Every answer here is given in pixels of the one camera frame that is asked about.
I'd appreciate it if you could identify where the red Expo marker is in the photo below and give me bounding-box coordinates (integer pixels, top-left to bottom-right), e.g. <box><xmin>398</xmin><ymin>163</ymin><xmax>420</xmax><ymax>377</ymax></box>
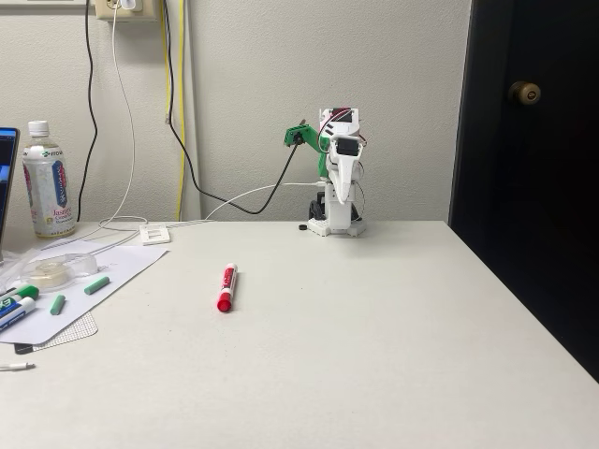
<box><xmin>215</xmin><ymin>262</ymin><xmax>240</xmax><ymax>314</ymax></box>

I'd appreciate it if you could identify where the green Expo marker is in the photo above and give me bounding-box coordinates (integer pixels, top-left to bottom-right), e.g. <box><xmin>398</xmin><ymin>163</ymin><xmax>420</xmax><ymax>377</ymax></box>
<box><xmin>0</xmin><ymin>283</ymin><xmax>41</xmax><ymax>305</ymax></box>

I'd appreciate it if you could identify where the blue Expo marker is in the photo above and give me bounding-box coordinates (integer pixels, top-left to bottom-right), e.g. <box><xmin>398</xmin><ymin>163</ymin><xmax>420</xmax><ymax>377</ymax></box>
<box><xmin>0</xmin><ymin>296</ymin><xmax>37</xmax><ymax>331</ymax></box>

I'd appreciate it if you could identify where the brass door knob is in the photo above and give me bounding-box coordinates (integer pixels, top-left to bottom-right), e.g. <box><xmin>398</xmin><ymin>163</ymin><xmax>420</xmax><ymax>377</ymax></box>
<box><xmin>508</xmin><ymin>80</ymin><xmax>543</xmax><ymax>107</ymax></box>

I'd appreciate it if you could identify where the dark door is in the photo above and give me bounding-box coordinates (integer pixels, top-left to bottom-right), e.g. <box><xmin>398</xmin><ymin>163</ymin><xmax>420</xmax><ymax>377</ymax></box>
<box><xmin>447</xmin><ymin>0</ymin><xmax>599</xmax><ymax>383</ymax></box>

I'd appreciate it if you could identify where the white adapter box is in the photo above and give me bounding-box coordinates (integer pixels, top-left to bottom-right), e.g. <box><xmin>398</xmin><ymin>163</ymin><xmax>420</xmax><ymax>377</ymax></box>
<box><xmin>139</xmin><ymin>224</ymin><xmax>173</xmax><ymax>247</ymax></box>

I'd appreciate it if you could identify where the white paper sheet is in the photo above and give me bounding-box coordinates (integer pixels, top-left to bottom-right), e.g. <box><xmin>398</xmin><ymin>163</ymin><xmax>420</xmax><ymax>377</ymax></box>
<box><xmin>0</xmin><ymin>242</ymin><xmax>170</xmax><ymax>345</ymax></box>

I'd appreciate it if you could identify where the jasmine tea bottle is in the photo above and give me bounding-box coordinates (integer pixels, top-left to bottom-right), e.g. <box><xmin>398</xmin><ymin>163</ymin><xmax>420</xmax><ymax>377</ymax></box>
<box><xmin>22</xmin><ymin>120</ymin><xmax>77</xmax><ymax>239</ymax></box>

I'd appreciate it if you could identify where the white mesh mat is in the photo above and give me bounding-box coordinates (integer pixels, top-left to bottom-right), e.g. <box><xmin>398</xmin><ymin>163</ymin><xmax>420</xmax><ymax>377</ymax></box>
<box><xmin>32</xmin><ymin>311</ymin><xmax>99</xmax><ymax>348</ymax></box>

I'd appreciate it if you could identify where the clear tape dispenser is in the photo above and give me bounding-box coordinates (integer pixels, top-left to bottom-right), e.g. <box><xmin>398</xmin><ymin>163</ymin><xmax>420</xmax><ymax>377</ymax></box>
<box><xmin>21</xmin><ymin>252</ymin><xmax>100</xmax><ymax>287</ymax></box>

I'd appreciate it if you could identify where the laptop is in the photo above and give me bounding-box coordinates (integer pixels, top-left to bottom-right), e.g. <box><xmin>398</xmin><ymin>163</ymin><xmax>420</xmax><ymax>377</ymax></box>
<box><xmin>0</xmin><ymin>127</ymin><xmax>21</xmax><ymax>263</ymax></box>

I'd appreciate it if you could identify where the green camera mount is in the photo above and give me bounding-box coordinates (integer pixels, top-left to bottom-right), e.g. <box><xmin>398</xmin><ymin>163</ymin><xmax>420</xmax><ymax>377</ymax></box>
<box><xmin>284</xmin><ymin>122</ymin><xmax>330</xmax><ymax>181</ymax></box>

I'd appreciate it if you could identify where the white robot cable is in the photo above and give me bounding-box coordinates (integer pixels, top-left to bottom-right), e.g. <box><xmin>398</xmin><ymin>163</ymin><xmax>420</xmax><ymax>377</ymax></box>
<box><xmin>166</xmin><ymin>181</ymin><xmax>327</xmax><ymax>230</ymax></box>

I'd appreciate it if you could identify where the black camera cable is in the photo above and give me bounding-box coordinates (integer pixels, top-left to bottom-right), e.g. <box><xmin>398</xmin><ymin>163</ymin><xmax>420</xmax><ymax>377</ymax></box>
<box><xmin>162</xmin><ymin>0</ymin><xmax>301</xmax><ymax>216</ymax></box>

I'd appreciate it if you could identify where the beige wall outlet plate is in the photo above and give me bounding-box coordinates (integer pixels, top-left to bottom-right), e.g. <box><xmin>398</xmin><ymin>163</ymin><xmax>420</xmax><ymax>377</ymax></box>
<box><xmin>95</xmin><ymin>0</ymin><xmax>159</xmax><ymax>23</ymax></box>

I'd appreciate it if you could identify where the white charger cable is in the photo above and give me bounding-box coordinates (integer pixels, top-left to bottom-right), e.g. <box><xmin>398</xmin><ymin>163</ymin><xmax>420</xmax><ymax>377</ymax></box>
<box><xmin>69</xmin><ymin>4</ymin><xmax>151</xmax><ymax>249</ymax></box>

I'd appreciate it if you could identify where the black power cable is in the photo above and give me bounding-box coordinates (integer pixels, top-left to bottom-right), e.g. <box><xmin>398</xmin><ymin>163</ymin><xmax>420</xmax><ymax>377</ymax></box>
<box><xmin>74</xmin><ymin>0</ymin><xmax>99</xmax><ymax>224</ymax></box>

